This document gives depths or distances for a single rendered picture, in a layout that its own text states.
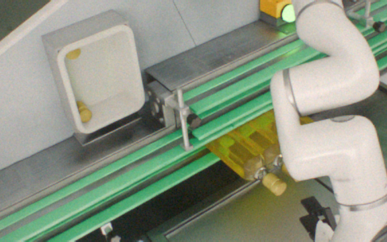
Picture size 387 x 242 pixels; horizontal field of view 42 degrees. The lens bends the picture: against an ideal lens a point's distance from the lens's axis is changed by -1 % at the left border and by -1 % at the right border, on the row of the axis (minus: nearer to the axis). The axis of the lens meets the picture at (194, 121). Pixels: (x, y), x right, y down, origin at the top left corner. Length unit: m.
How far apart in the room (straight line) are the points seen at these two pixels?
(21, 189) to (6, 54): 0.29
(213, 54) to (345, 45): 0.54
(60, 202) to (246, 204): 0.45
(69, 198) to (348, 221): 0.60
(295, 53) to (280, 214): 0.41
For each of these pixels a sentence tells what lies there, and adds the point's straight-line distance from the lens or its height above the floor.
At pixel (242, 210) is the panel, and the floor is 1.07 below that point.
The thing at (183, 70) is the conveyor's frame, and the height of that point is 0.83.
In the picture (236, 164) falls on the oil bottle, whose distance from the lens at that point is 1.19.
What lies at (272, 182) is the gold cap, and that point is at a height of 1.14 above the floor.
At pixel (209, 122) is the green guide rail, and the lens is 1.21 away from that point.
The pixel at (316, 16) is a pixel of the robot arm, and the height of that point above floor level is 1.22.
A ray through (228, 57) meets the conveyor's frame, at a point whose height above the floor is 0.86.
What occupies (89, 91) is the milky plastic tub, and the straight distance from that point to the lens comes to 1.20.
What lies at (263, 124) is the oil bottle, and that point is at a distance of 1.26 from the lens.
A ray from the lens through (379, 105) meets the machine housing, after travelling 1.66.
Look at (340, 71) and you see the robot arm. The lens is 0.82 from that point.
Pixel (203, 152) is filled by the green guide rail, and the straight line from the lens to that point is 1.28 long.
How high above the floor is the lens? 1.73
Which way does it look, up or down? 42 degrees down
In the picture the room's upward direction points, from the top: 130 degrees clockwise
